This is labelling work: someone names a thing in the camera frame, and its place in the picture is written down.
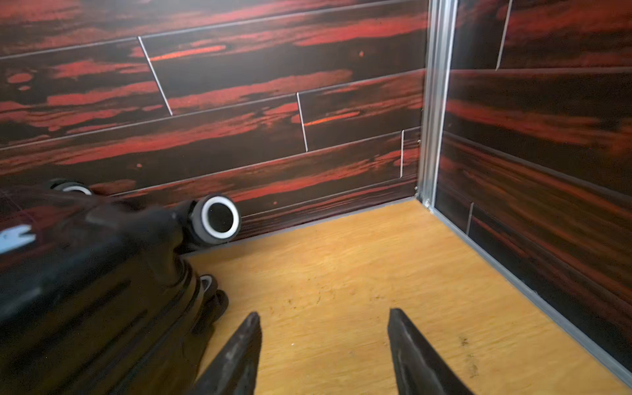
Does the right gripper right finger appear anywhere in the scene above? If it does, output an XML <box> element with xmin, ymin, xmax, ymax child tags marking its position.
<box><xmin>388</xmin><ymin>309</ymin><xmax>473</xmax><ymax>395</ymax></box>

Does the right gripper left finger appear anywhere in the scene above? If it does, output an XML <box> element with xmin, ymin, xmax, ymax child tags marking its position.
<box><xmin>188</xmin><ymin>312</ymin><xmax>263</xmax><ymax>395</ymax></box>

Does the black white space suitcase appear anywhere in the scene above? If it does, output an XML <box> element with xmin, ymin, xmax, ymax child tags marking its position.
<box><xmin>1</xmin><ymin>187</ymin><xmax>228</xmax><ymax>394</ymax></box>

